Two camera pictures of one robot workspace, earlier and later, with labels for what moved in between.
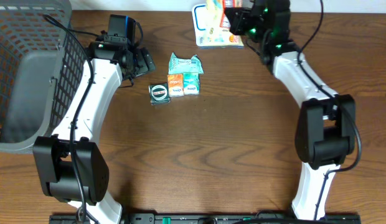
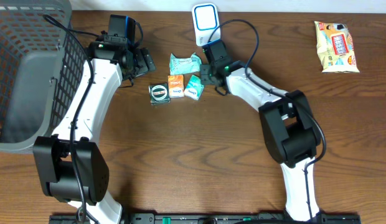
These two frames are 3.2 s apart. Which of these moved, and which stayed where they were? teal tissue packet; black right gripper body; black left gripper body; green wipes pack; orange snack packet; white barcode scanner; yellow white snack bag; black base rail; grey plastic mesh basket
Moved: teal tissue packet; black right gripper body; yellow white snack bag
Stayed: white barcode scanner; black left gripper body; grey plastic mesh basket; orange snack packet; green wipes pack; black base rail
